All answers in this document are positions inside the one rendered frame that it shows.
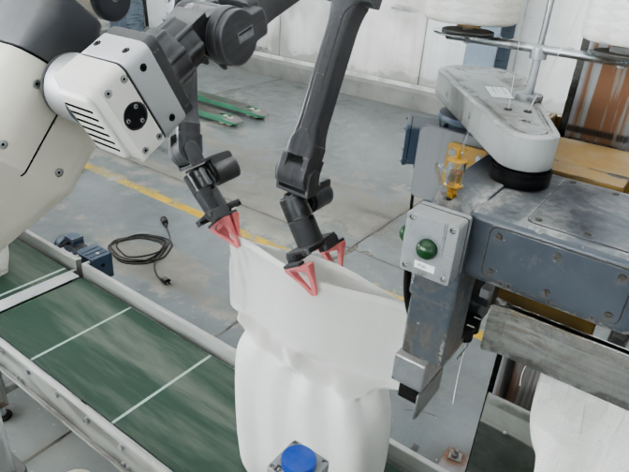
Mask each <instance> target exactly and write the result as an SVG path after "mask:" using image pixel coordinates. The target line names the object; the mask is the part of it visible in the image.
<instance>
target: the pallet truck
mask: <svg viewBox="0 0 629 472"><path fill-rule="evenodd" d="M146 1H147V0H142V3H143V10H144V18H145V25H146V27H147V26H149V20H148V12H147V5H146ZM149 27H150V26H149ZM197 100H199V101H203V102H206V103H210V104H213V105H216V106H219V107H223V108H226V109H230V110H233V111H238V112H242V113H245V114H246V115H247V116H253V117H254V118H264V116H267V115H268V116H269V114H268V113H267V112H266V111H264V110H262V109H260V108H259V107H256V106H253V105H249V104H246V103H242V102H240V101H236V100H232V99H228V98H225V97H221V96H216V95H212V94H209V93H205V92H201V91H199V90H197ZM198 115H200V116H204V117H207V118H210V119H213V120H216V121H219V122H220V124H226V125H238V123H242V119H241V118H240V117H238V116H236V115H234V114H231V113H228V112H225V111H220V110H217V109H214V108H210V107H207V106H203V105H200V104H198Z"/></svg>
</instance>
